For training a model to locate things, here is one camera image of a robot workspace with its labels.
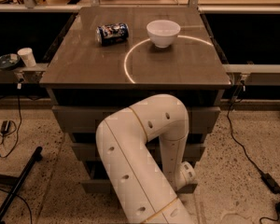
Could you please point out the grey drawer cabinet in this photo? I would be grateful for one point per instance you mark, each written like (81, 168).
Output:
(85, 73)

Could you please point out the grey bottom drawer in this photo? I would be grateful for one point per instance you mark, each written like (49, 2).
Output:
(104, 186)

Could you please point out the grey top drawer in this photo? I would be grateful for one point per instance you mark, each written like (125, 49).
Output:
(85, 119)

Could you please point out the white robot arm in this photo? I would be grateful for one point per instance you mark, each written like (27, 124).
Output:
(142, 148)

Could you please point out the dark blue plate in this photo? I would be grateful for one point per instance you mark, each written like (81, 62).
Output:
(9, 61)

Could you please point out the black power adapter left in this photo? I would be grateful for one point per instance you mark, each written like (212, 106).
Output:
(5, 127)

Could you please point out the grey drawer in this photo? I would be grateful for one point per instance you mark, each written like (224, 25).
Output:
(85, 119)
(104, 186)
(88, 151)

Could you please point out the black pole stand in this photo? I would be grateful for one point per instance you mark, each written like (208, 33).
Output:
(16, 182)

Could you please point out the white ceramic bowl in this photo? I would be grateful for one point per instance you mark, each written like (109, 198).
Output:
(163, 33)

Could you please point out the grey middle drawer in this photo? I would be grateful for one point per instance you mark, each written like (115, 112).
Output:
(88, 151)

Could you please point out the white paper cup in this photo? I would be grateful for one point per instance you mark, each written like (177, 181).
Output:
(27, 56)

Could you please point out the blue soda can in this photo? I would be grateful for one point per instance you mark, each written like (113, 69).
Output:
(113, 33)

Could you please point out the black power brick right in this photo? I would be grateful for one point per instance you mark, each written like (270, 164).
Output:
(270, 183)

